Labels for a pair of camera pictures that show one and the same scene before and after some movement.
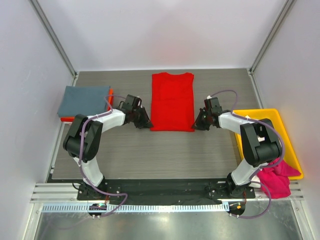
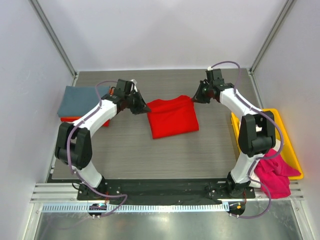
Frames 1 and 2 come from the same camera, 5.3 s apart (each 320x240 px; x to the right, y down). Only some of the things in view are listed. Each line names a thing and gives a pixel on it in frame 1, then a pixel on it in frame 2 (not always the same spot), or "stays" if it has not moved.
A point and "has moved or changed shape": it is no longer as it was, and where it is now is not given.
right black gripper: [204, 118] → [200, 92]
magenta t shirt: [276, 179] stays
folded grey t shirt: [86, 100] stays
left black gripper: [139, 116] → [137, 101]
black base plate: [160, 189] stays
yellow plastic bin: [273, 117] stays
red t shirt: [172, 104] has moved or changed shape
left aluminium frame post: [38, 9] stays
